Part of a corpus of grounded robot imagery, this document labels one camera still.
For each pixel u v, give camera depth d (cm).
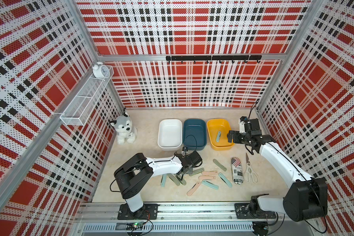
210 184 83
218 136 103
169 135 104
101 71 80
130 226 71
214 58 89
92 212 78
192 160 70
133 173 49
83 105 91
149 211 73
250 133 65
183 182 84
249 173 86
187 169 65
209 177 85
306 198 40
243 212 73
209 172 88
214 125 111
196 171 86
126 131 90
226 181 84
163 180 84
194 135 101
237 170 84
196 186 82
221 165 91
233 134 77
